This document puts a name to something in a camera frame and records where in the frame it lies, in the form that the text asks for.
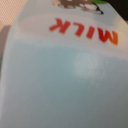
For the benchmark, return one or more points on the light blue milk carton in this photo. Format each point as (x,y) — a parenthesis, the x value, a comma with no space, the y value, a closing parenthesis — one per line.
(65,65)

